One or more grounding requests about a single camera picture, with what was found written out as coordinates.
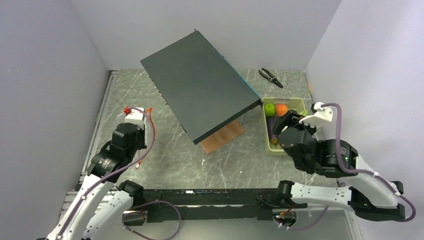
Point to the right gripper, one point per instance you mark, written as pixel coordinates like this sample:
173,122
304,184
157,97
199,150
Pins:
292,118

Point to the light green plastic basket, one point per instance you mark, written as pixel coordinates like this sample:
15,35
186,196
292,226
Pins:
293,103

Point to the clear zip top bag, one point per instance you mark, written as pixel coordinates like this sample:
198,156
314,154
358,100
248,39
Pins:
145,139

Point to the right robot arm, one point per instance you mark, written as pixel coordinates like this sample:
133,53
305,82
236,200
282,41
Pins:
366,193

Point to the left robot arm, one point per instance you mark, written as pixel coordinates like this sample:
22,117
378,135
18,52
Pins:
113,158

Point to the orange fruit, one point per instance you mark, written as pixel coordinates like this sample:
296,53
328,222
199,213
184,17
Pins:
281,109

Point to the purple eggplant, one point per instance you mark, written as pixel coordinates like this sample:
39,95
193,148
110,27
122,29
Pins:
270,123

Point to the green lime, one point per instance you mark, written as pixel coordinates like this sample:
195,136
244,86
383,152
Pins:
269,109

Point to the black pliers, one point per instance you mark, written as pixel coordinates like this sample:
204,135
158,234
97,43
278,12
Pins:
266,74

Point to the wooden base board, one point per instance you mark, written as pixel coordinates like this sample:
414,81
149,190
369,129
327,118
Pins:
222,137

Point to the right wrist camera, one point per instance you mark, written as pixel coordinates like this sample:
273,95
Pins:
323,115

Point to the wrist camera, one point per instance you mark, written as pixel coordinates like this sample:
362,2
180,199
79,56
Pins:
135,116
323,115

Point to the dark grey network switch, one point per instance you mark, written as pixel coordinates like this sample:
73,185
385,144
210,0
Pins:
203,90

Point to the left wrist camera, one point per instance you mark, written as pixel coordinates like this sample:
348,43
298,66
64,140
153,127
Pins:
135,116

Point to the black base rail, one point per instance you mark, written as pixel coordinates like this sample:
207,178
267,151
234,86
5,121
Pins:
159,205

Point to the aluminium frame profile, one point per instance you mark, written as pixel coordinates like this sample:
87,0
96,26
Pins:
89,159

